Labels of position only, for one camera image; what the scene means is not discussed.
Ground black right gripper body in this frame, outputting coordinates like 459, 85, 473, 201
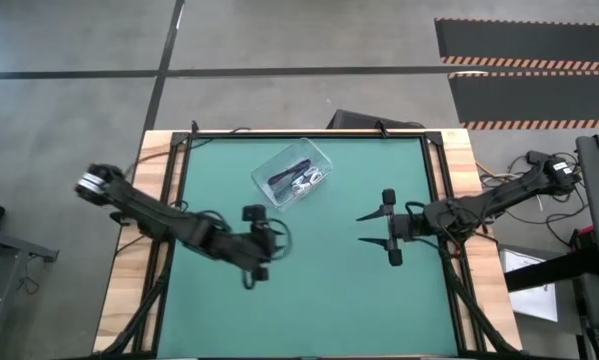
382, 188, 425, 267

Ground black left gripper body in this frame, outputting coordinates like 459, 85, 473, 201
241, 204, 279, 284

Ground clear plastic container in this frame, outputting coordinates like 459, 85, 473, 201
251, 138, 333, 210

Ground black purple USB-C cable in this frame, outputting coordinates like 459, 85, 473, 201
267, 158, 313, 187

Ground green table mat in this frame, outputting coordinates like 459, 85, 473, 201
157, 137, 459, 359

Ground black box behind table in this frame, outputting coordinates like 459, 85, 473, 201
327, 109, 426, 132

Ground white paper sheet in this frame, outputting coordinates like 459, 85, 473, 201
498, 248, 559, 323

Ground black beam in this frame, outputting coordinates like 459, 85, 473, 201
503, 247, 599, 294

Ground black hazard-striped floor mat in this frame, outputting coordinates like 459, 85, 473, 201
434, 18, 599, 72
447, 71, 599, 131

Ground grey side table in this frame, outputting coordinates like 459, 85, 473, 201
0, 224, 60, 360

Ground black aluminium table frame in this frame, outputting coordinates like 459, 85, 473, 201
96, 128, 523, 360

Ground tangled floor cables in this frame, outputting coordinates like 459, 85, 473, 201
476, 151, 589, 246

